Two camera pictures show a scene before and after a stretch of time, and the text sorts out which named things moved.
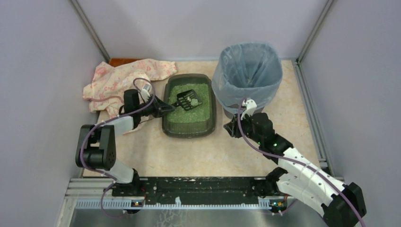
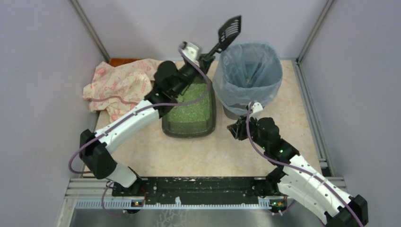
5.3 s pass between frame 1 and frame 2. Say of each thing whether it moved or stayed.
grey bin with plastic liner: stayed
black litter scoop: moved
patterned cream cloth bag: stayed
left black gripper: moved
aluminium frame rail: stayed
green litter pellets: stayed
